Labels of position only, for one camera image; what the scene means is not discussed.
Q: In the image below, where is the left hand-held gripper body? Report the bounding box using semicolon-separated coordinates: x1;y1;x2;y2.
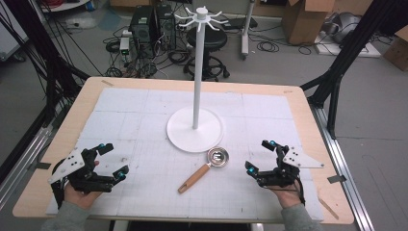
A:
47;147;114;210

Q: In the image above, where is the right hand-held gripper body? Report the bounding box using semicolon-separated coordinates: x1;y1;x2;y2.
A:
255;144;325;190

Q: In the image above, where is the white hook stand rack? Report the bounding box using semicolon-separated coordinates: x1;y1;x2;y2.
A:
166;6;229;154

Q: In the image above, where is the person's right hand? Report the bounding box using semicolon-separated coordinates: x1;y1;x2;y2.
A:
268;179;304;210

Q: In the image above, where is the person's left hand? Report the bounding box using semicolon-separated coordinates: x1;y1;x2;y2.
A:
62;159;104;211

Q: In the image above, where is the white grid mat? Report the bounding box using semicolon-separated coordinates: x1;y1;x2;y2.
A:
45;87;325;222

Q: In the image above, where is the small white power box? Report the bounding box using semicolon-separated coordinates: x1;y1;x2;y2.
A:
118;30;133;56

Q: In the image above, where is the white floor stand pole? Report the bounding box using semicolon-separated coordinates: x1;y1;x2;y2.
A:
240;0;257;61

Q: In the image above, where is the black round stool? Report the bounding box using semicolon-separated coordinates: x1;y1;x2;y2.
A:
183;27;231;82

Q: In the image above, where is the white flat board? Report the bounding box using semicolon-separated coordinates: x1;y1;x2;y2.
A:
313;31;383;59

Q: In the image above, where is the black computer tower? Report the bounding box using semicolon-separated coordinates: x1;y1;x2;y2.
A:
155;3;178;52
128;4;159;60

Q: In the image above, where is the large open cardboard box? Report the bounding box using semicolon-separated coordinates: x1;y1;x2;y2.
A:
281;0;337;46

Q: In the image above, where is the grey rounded device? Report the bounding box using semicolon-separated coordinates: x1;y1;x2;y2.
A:
322;12;362;44

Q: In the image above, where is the small cardboard box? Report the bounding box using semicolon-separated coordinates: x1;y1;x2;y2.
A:
382;25;408;72

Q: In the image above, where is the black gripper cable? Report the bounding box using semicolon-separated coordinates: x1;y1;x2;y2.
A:
272;178;306;206

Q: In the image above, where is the aluminium rail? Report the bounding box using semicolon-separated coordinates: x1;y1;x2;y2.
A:
310;105;375;231
0;124;55;210

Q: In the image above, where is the coiled black cable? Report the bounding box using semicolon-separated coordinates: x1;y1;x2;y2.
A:
256;40;280;54

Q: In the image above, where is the black metal frame with cables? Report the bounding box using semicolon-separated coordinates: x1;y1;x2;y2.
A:
0;0;91;124

